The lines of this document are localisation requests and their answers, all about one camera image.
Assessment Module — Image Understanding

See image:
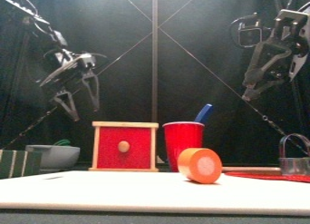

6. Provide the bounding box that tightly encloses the white cutting board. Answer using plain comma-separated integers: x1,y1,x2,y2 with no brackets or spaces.
0,170,310,217

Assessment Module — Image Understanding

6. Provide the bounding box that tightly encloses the green toy in bowl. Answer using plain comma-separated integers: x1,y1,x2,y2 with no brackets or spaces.
53,139,71,147

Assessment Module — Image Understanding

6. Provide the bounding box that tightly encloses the red wooden drawer box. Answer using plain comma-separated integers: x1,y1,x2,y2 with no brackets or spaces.
89,121,161,173

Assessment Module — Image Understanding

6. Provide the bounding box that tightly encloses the blue utensil handle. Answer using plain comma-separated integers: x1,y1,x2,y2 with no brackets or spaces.
194,103,214,124

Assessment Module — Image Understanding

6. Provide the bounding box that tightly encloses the green white striped box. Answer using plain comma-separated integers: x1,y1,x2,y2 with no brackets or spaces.
0,149,45,180

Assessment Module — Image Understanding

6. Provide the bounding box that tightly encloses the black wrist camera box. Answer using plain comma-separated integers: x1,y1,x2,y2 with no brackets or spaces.
237,24,273,49

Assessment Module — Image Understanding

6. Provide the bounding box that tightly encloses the wooden board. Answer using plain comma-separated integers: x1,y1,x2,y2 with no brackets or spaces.
221,166,283,175

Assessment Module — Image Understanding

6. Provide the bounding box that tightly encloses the red mat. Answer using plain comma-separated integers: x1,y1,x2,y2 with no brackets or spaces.
225,171,310,183

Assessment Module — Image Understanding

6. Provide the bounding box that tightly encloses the grey metal frame post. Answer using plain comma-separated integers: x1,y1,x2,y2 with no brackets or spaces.
150,0,160,123

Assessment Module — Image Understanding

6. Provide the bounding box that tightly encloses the silver padlock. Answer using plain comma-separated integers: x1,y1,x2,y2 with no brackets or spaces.
279,132,310,177

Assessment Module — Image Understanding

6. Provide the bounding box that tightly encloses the grey bowl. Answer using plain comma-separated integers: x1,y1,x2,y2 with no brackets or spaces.
25,144,82,170

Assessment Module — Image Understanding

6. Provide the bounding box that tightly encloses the thin diagonal brace wire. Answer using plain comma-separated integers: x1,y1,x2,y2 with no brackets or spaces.
118,0,310,158
0,0,205,150

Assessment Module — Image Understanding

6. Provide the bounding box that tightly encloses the red plastic cup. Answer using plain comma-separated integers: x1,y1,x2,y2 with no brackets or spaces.
162,121,206,173

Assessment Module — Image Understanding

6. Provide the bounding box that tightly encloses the orange tape roll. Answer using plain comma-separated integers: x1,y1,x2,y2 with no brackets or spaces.
177,147,225,185

